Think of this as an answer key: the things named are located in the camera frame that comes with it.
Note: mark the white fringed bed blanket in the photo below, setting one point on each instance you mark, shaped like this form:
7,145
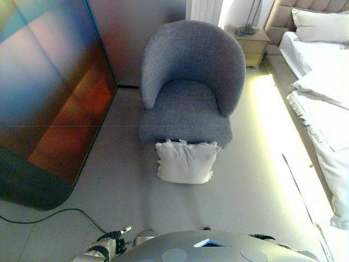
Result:
327,131

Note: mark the white fringed cloth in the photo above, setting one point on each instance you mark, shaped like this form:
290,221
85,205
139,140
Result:
185,163

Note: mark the grey metal table lamp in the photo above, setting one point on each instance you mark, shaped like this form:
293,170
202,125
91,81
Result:
244,30

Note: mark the white bed pillow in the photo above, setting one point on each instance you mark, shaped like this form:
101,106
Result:
319,24

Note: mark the white mattress sheet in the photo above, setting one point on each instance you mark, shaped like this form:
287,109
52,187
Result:
297,54

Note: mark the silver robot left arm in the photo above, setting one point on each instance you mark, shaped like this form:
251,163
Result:
92,251

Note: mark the white curtain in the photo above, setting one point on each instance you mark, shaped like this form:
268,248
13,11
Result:
201,11

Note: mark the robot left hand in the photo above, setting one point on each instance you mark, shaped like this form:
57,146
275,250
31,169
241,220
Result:
118,243

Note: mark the grey robot torso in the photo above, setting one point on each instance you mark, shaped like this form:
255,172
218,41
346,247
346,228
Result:
218,253

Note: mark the grey fabric armchair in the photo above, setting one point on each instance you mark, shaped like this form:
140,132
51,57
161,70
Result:
191,68

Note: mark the beige wooden nightstand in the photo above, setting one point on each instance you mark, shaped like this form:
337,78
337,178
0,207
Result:
253,46

